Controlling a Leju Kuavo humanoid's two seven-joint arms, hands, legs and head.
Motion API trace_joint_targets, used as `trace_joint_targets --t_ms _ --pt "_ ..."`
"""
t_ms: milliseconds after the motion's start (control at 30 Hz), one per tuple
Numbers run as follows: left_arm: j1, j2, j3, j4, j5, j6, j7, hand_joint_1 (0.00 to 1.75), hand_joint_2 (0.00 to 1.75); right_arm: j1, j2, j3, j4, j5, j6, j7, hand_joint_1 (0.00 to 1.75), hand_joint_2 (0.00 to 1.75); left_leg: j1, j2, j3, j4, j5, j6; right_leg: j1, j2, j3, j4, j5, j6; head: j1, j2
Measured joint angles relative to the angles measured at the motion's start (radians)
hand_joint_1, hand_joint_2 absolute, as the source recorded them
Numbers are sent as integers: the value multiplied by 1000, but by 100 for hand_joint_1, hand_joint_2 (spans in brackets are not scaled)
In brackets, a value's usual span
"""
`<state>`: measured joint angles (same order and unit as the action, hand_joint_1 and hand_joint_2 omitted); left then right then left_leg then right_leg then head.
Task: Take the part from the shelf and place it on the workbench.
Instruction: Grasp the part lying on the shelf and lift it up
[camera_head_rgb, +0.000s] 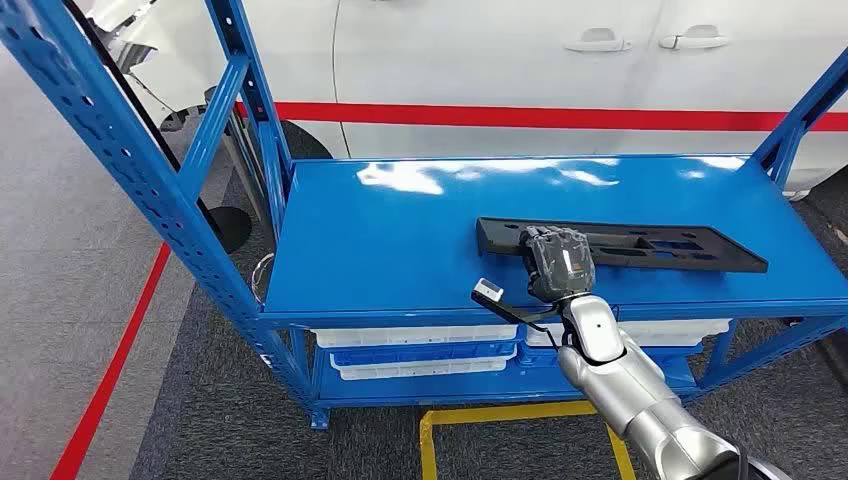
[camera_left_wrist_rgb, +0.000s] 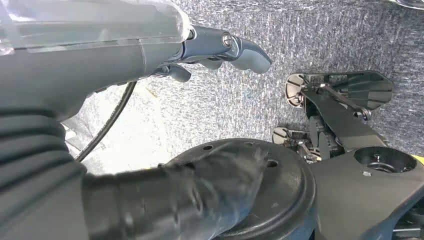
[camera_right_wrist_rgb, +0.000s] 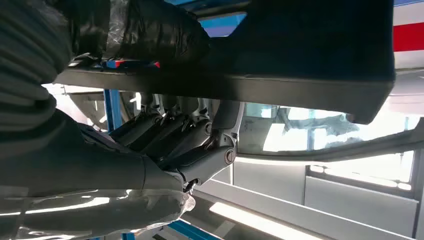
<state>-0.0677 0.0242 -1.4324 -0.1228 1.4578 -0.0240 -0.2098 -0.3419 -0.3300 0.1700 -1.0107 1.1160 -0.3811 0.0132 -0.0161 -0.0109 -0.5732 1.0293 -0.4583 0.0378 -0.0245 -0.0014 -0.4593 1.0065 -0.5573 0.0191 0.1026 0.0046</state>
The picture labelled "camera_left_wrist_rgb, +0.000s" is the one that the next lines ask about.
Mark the ribbed grey left arm sleeve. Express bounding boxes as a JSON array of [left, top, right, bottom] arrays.
[[0, 107, 90, 240]]

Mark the black robot foot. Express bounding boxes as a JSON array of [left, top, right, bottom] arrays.
[[284, 70, 396, 112], [272, 126, 319, 163]]

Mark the black round robot joint disc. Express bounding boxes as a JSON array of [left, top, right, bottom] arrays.
[[165, 138, 318, 240]]

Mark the black robot pelvis plate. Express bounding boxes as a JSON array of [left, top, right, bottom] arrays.
[[309, 145, 424, 240]]

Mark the thin black cable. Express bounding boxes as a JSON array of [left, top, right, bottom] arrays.
[[75, 81, 138, 163]]

